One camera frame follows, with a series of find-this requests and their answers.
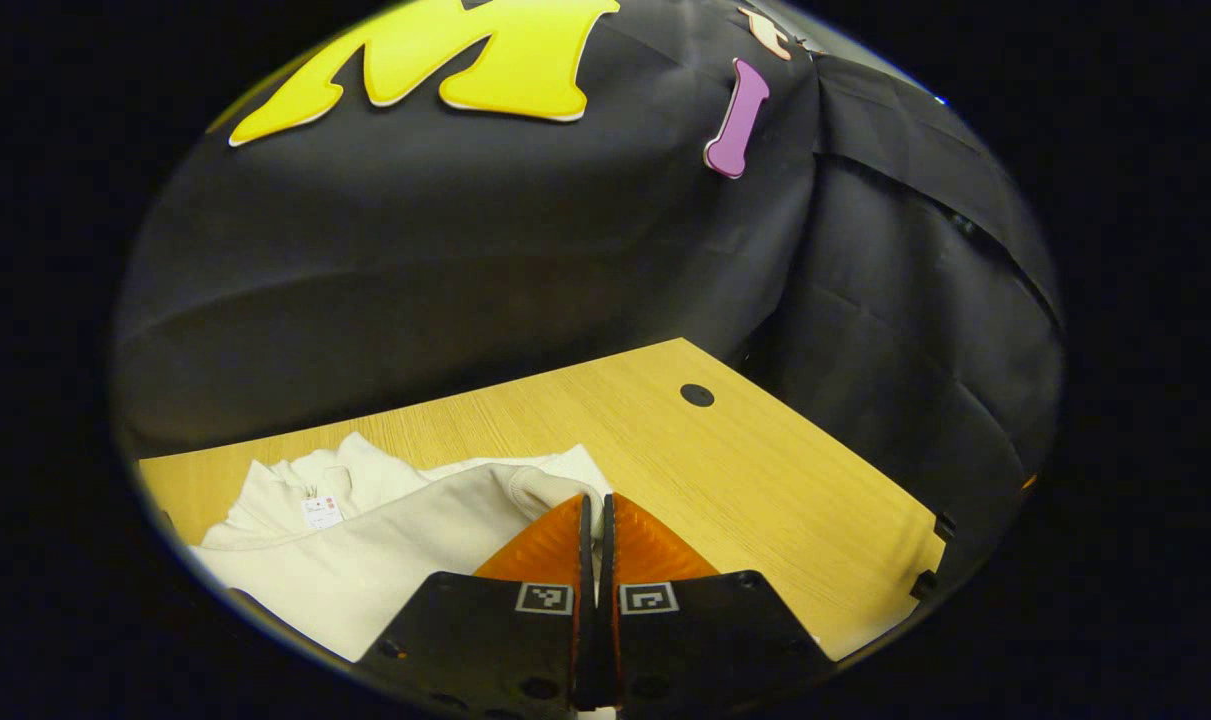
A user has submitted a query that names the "black backdrop cloth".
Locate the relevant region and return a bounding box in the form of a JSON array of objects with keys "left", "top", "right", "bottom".
[{"left": 113, "top": 0, "right": 1066, "bottom": 601}]

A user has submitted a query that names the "cream white sweatshirt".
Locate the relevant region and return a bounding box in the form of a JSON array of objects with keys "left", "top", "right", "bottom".
[{"left": 187, "top": 432, "right": 616, "bottom": 663}]

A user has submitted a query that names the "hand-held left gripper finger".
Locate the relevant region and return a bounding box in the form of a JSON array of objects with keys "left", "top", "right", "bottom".
[
  {"left": 353, "top": 493, "right": 600, "bottom": 720},
  {"left": 601, "top": 491, "right": 836, "bottom": 716}
]

